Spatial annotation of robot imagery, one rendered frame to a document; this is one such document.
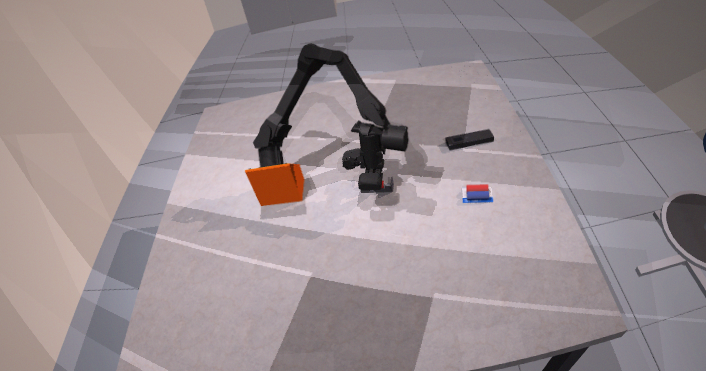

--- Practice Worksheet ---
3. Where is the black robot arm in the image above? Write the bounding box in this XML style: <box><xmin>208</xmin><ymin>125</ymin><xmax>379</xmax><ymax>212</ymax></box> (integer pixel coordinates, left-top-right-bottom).
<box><xmin>253</xmin><ymin>43</ymin><xmax>408</xmax><ymax>170</ymax></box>

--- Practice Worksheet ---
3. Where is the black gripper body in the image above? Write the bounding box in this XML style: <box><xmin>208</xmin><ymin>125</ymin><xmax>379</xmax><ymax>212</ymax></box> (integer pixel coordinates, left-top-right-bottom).
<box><xmin>358</xmin><ymin>144</ymin><xmax>386</xmax><ymax>190</ymax></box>

